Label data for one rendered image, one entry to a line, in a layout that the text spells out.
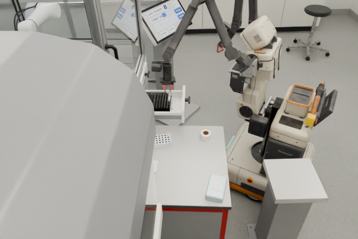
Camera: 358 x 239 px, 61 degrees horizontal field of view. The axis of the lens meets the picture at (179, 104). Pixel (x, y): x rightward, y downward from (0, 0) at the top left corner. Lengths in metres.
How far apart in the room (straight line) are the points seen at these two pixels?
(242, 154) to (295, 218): 0.76
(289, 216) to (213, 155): 0.57
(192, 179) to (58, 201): 1.23
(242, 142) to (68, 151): 2.13
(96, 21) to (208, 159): 1.04
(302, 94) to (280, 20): 3.02
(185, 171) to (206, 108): 1.70
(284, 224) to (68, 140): 1.62
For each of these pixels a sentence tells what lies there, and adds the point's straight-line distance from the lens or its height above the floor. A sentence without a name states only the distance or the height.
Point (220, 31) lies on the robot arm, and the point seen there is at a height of 1.37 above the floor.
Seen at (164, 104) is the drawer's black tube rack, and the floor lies 0.90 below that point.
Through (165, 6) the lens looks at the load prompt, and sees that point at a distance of 2.88.
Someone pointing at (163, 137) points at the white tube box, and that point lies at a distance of 1.95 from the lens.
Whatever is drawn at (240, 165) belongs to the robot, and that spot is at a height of 0.28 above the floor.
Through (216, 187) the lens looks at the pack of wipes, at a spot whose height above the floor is 0.81.
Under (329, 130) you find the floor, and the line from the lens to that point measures 3.47.
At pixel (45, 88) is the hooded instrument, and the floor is 1.75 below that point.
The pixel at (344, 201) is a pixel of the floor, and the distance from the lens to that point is 2.90.
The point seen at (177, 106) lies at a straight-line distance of 2.12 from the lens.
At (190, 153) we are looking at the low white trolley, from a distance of 1.90.
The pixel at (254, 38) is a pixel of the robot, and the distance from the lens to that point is 1.98.
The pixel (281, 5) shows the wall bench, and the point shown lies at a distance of 5.05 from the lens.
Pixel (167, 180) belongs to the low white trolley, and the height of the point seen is 0.76.
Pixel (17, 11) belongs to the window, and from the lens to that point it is 1.46.
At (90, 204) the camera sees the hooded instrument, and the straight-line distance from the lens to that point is 0.65.
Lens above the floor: 2.17
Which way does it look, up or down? 39 degrees down
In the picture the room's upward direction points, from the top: 1 degrees counter-clockwise
